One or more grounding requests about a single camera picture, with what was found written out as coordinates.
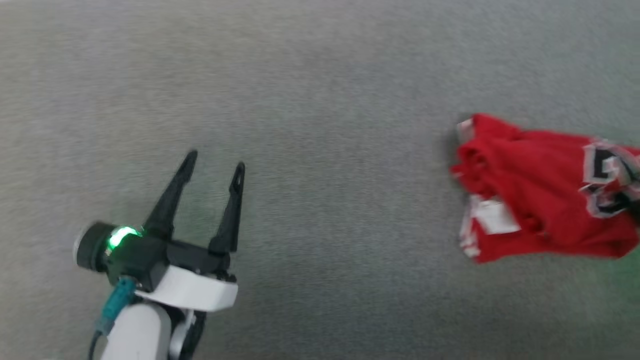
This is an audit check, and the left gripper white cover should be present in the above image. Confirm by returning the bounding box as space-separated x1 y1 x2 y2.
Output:
105 149 246 314

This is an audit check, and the red and white basketball jersey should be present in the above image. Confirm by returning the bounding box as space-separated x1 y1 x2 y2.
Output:
449 113 640 264

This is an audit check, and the grey fabric sofa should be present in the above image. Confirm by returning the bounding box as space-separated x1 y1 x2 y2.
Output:
0 0 640 360

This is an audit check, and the cable with teal connector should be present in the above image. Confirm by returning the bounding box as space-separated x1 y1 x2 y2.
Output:
89 276 139 360

